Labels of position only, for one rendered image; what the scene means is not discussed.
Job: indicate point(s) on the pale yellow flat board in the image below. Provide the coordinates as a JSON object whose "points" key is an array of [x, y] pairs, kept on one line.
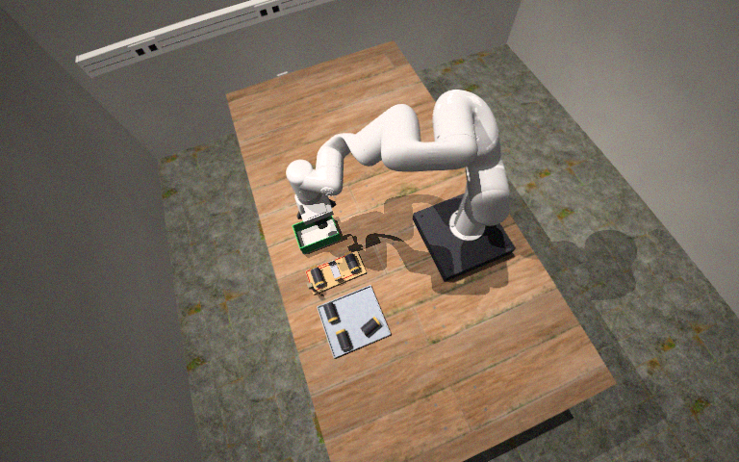
{"points": [[336, 269]]}

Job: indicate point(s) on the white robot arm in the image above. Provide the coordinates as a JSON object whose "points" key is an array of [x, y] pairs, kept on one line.
{"points": [[394, 139]]}

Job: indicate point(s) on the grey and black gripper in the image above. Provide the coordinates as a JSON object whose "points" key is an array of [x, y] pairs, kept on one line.
{"points": [[325, 199]]}

